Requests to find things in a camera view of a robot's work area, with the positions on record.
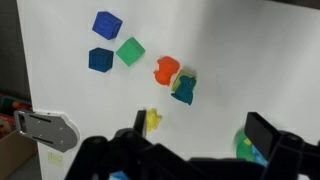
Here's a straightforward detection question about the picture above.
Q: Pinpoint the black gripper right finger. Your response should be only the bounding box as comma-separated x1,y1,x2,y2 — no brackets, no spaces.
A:
244,111,282,160

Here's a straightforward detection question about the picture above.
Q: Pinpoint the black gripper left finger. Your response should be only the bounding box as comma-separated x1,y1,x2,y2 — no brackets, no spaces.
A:
133,109,148,137

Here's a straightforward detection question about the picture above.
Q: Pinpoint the blue animal toy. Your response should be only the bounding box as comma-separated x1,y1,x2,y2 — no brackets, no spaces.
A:
250,145,270,168

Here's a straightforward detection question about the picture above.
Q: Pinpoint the yellow spiky toy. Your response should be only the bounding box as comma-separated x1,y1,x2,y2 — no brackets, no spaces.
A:
145,107,163,133

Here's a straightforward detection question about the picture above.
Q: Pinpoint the green bowl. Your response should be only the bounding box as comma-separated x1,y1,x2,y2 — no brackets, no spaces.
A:
233,128,268,165

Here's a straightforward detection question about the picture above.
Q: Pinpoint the teal animal toy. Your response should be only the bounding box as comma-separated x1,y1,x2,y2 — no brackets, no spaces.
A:
170,75,197,106

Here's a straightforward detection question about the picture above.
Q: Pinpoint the orange animal toy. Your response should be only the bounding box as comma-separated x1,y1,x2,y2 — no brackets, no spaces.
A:
153,55,181,87

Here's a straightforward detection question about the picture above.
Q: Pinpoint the lime green block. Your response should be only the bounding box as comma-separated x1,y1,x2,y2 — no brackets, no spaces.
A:
171,68,197,93

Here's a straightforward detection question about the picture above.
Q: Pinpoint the green cube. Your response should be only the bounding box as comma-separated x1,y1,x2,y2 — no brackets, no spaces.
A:
115,36,146,67

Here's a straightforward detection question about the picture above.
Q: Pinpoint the dark blue cube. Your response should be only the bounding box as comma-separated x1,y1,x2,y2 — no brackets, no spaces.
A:
88,47,115,73

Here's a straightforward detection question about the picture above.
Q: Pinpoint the grey metal mounting plate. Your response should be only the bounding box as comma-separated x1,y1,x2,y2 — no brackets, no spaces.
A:
13,109,81,154

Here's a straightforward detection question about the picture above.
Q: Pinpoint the pale yellow sticker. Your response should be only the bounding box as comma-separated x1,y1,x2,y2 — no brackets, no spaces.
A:
47,152,64,168

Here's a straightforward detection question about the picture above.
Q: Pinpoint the bright blue cube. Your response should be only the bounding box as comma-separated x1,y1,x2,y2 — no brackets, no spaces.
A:
91,11,124,41

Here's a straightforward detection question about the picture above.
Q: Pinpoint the shelf with colourful toys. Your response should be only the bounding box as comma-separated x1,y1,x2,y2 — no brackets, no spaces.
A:
0,92,33,132

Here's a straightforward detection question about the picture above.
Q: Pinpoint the brown cardboard box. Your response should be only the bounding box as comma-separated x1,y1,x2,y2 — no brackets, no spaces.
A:
0,129,38,180

